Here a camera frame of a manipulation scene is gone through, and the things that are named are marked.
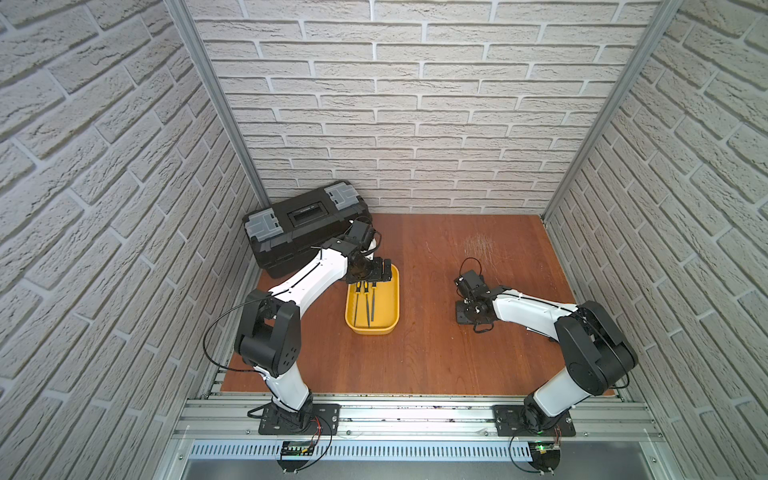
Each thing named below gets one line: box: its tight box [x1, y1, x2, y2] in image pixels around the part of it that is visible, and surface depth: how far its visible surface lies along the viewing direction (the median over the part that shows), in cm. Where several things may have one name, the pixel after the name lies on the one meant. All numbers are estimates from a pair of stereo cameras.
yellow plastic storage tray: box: [344, 264, 401, 335], surface depth 95 cm
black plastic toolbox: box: [242, 180, 372, 279], surface depth 97 cm
